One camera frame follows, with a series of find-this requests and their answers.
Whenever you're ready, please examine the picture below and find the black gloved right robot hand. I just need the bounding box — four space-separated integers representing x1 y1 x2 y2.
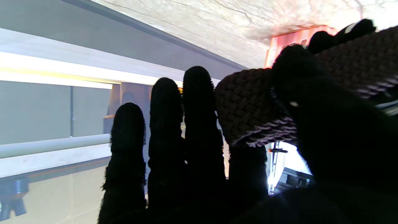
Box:
98 44 398 224

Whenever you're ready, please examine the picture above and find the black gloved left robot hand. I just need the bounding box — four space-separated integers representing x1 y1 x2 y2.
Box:
307 18 377 55

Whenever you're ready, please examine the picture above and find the light wooden counter shelf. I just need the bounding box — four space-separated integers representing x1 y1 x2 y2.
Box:
0 28 222 90

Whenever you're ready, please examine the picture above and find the pink plastic storage basket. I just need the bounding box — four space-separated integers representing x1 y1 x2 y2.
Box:
265 25 339 68

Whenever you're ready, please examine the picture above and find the dark brown woven belt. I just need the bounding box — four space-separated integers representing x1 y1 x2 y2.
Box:
215 26 398 148

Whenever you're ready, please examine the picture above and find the thin black tripod stand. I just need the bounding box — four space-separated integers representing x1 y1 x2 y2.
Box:
268 142 289 193

